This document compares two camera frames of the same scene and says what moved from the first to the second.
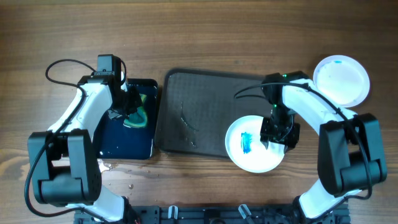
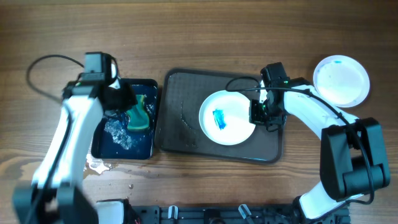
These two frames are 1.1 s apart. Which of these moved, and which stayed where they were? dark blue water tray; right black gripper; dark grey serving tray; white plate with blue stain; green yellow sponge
Moved: right black gripper; white plate with blue stain
Stayed: green yellow sponge; dark blue water tray; dark grey serving tray
